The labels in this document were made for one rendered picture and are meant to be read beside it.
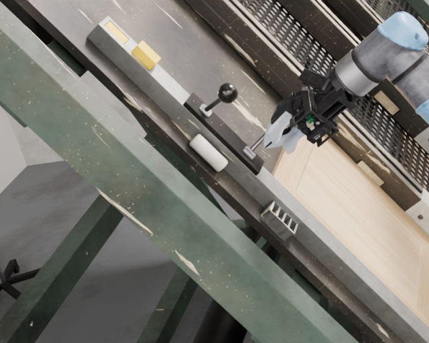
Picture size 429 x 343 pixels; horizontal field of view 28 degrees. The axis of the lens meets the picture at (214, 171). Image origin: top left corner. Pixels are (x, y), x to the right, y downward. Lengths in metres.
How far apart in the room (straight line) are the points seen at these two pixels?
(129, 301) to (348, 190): 2.26
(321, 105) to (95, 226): 1.66
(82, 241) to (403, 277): 1.34
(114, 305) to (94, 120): 2.73
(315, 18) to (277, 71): 0.44
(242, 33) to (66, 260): 1.17
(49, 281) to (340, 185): 1.16
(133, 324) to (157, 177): 2.52
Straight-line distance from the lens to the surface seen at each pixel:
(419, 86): 1.46
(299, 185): 1.83
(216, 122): 1.67
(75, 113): 1.44
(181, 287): 3.70
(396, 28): 1.45
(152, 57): 1.65
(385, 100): 2.50
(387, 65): 1.46
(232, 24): 2.02
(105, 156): 1.45
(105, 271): 4.43
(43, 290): 2.75
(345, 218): 1.90
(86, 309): 4.16
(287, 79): 2.04
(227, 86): 1.56
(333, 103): 1.48
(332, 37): 2.45
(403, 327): 1.81
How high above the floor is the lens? 2.05
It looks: 24 degrees down
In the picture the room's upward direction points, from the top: 17 degrees counter-clockwise
